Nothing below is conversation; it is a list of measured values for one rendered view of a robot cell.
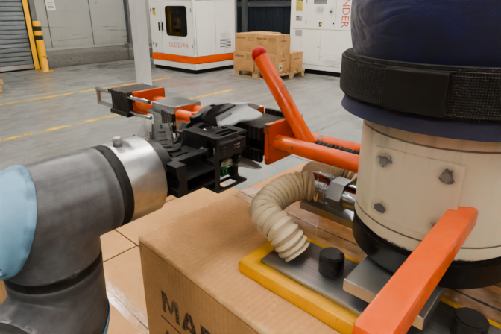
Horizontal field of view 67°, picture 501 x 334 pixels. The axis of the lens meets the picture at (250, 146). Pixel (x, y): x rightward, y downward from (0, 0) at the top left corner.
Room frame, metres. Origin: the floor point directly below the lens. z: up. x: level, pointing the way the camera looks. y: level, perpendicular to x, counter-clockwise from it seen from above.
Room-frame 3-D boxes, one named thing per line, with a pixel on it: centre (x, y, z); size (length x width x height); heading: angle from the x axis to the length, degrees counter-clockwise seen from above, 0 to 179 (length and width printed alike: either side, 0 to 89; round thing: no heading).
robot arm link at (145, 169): (0.39, 0.13, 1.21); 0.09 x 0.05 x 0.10; 48
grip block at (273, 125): (0.55, -0.02, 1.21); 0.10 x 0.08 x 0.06; 138
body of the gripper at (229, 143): (0.44, 0.07, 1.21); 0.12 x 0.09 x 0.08; 138
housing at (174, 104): (0.69, 0.14, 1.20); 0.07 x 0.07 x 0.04; 48
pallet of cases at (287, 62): (8.41, -0.41, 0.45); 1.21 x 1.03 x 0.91; 49
